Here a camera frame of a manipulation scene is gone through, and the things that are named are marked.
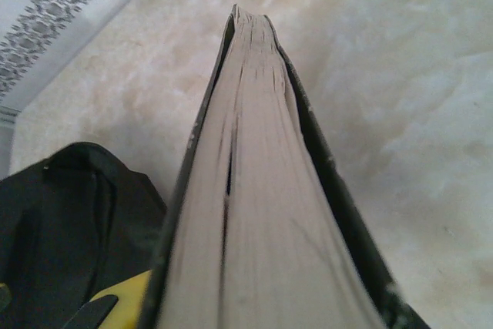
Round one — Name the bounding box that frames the black book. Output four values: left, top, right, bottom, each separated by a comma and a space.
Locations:
136, 2, 433, 329

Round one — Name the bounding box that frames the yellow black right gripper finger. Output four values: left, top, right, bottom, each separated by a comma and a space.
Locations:
60, 269, 154, 329

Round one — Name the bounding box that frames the black backpack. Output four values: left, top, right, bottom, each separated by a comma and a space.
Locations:
0, 141, 169, 329

